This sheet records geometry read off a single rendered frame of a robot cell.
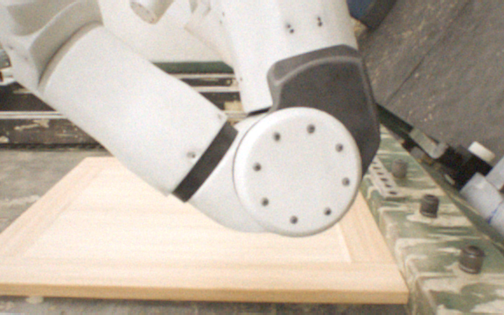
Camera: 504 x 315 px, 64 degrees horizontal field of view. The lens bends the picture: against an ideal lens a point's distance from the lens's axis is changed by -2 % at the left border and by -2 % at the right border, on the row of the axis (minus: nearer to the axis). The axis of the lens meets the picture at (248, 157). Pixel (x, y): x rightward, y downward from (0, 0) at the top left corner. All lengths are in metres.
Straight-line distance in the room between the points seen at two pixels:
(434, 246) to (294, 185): 0.35
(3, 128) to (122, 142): 0.96
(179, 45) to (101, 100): 5.92
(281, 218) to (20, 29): 0.18
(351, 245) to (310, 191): 0.36
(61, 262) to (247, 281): 0.25
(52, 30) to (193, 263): 0.37
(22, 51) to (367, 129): 0.21
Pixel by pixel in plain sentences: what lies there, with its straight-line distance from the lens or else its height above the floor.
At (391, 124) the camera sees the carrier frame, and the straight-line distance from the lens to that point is 2.41.
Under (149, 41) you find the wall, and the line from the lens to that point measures 6.30.
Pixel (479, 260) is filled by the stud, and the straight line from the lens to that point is 0.52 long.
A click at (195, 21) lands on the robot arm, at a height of 1.30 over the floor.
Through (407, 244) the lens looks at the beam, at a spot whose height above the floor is 0.90.
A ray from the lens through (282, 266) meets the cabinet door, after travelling 0.55.
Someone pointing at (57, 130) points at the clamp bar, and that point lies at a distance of 1.15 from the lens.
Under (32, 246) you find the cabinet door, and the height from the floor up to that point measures 1.31.
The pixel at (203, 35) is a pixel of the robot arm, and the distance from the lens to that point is 0.85.
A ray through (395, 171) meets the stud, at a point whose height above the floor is 0.87.
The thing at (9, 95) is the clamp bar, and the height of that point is 1.77.
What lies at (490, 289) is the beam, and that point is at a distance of 0.52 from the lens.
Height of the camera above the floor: 1.20
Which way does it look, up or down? 9 degrees down
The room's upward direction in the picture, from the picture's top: 60 degrees counter-clockwise
